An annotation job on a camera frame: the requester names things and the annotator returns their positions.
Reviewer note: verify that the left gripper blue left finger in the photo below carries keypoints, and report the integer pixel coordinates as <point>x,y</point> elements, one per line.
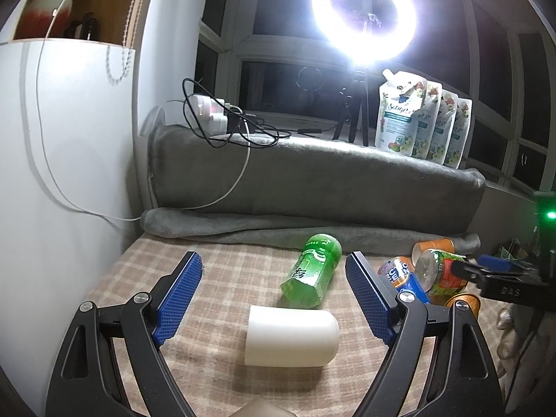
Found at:
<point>87,380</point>

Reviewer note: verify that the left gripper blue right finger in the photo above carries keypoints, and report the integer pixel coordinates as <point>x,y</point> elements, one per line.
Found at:
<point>462,378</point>

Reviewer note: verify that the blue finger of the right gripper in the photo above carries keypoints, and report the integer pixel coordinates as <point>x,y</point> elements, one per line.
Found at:
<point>493,263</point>

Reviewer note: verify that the blue orange Arctic Ocean cup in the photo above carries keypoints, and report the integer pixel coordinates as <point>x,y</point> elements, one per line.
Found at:
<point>400,272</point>

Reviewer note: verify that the orange cup near front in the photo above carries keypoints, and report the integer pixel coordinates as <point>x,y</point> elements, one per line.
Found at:
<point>465,301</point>

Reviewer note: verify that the orange cup at back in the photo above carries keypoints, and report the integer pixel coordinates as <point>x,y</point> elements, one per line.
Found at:
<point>443,244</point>

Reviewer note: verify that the red green labelled cup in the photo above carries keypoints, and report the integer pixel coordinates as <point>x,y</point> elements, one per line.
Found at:
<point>433,272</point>

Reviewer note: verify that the green plastic cup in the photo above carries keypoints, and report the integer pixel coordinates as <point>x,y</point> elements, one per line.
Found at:
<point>308,280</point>

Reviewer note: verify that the white plastic cup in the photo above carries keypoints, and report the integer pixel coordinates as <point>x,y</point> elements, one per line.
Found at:
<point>290,338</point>

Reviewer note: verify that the refill pouch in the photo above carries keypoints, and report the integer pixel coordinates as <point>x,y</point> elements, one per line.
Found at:
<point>443,127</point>
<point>460,130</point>
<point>401,97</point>
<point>426,119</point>

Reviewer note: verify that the beige plaid cloth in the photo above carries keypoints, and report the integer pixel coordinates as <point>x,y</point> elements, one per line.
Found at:
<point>206,355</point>

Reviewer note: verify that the black tripod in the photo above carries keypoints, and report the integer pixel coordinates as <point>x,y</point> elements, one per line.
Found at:
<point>353,108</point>

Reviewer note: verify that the grey blanket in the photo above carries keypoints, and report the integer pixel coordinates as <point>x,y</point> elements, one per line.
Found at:
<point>247,193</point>

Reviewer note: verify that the white power strip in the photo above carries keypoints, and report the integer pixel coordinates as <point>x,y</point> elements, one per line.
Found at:
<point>209,114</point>

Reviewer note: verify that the red white vase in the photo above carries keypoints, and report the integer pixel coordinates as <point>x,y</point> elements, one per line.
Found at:
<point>38,15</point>

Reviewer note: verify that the ring light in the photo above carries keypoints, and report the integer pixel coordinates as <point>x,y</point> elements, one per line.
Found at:
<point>363,35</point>

